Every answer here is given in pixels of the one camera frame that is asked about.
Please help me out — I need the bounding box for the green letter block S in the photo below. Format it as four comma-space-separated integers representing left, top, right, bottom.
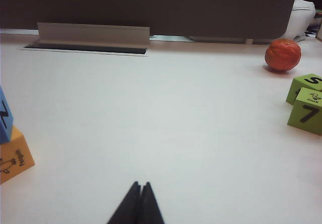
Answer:
285, 73, 322, 106

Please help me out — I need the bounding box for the white rounded object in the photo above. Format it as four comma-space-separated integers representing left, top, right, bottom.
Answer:
286, 0, 316, 42

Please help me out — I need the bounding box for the white cable tray lid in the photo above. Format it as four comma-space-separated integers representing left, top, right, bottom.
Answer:
37, 22, 151, 46

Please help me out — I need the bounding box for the green duck block 7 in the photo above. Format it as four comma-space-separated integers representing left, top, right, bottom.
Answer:
287, 87, 322, 136

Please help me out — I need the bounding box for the grey fabric desk divider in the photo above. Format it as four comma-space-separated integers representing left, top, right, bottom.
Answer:
0, 0, 301, 41

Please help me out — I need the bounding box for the yellow letter block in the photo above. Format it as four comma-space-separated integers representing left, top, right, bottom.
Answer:
0, 125, 35, 185

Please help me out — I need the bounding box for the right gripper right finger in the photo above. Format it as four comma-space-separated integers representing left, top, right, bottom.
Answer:
137, 182, 166, 224

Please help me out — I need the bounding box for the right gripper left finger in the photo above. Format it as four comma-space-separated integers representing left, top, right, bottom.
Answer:
106, 181, 143, 224

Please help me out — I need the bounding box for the blue letter block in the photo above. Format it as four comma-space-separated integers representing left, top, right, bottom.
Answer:
0, 87, 15, 144

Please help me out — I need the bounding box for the orange fruit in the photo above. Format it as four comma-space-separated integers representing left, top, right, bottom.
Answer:
264, 38, 302, 71

